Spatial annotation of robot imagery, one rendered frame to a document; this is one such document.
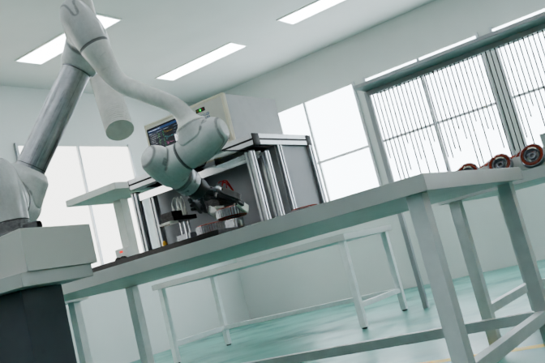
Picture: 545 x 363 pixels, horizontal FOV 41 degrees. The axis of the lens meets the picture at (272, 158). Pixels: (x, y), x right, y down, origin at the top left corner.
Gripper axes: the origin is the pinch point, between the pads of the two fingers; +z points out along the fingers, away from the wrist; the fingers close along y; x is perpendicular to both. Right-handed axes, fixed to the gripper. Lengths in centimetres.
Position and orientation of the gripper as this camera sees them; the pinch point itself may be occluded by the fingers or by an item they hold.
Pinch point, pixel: (231, 211)
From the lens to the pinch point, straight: 257.0
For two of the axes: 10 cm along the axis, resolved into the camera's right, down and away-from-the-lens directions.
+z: 6.0, 4.7, 6.5
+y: 8.0, -2.8, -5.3
